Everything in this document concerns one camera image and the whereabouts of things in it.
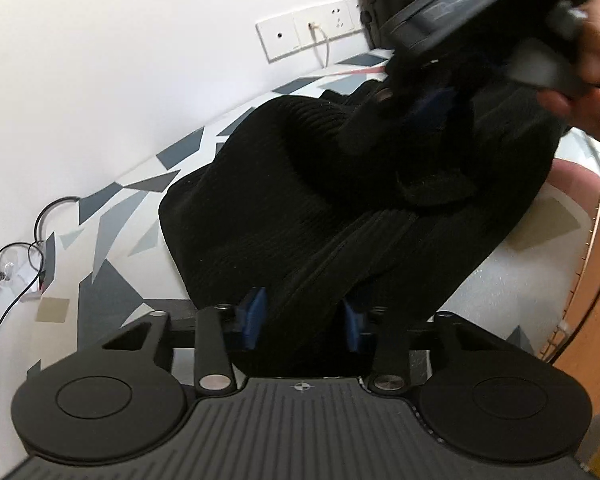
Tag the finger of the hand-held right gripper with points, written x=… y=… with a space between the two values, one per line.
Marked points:
x=432 y=102

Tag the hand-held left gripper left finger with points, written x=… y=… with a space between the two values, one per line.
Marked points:
x=252 y=317

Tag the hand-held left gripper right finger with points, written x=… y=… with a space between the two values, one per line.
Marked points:
x=355 y=327

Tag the black knit sweater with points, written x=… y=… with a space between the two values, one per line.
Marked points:
x=290 y=200

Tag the black water bottle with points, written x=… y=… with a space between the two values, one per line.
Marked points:
x=380 y=5

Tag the pink cloth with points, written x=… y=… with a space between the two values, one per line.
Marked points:
x=575 y=172

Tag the white wall socket panel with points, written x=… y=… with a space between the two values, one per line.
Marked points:
x=300 y=30

